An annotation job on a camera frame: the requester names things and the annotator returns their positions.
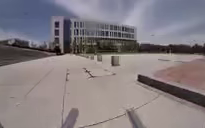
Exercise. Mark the white multi-storey glass building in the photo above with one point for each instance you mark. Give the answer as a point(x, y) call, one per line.
point(90, 33)

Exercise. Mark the grey concrete cylinder bollard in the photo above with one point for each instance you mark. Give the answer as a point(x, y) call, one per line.
point(92, 57)
point(99, 58)
point(115, 60)

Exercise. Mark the low distant building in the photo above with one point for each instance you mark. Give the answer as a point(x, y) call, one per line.
point(12, 42)

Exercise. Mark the row of trees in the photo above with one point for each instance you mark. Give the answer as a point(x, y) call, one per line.
point(176, 48)

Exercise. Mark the pale concrete slab plaza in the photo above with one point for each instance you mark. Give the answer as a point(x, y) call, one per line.
point(40, 90)

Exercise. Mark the dark wide stairs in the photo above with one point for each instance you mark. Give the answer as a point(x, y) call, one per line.
point(6, 55)

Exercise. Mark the dark low kerb wall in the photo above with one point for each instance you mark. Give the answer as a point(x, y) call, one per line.
point(176, 91)

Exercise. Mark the reddish paved area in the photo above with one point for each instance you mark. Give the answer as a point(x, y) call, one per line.
point(190, 74)

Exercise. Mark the robot's own part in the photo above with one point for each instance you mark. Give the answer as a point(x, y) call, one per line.
point(70, 118)
point(134, 119)

